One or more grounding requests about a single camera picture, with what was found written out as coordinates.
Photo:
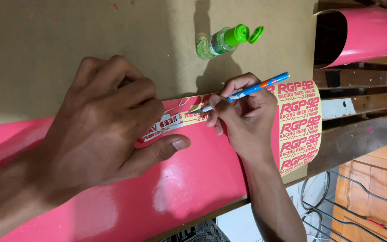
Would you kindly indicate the person's right hand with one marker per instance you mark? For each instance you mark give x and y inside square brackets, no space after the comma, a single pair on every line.
[250,121]

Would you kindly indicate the person's left hand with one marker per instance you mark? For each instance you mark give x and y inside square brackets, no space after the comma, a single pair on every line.
[92,134]

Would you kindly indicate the blue craft knife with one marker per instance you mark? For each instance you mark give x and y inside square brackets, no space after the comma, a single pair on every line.
[257,87]

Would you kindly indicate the peeled vinyl waste strip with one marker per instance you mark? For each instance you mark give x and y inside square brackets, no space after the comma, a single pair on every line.
[166,124]

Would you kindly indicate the pink vinyl sticker sheet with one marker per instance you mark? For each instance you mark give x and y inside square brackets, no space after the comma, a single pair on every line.
[197,174]

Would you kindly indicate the clear bottle with green cap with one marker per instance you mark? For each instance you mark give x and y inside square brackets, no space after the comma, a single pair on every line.
[218,42]

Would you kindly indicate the person's patterned shorts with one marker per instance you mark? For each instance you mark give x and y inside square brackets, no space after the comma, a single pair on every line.
[200,233]

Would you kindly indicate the brown wooden cabinet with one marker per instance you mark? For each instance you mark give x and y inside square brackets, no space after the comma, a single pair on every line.
[381,174]

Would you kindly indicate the pink vinyl roll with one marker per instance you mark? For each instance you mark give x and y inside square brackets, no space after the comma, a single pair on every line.
[371,37]

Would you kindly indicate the wooden workbench frame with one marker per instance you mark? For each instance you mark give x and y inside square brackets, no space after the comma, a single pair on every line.
[358,134]

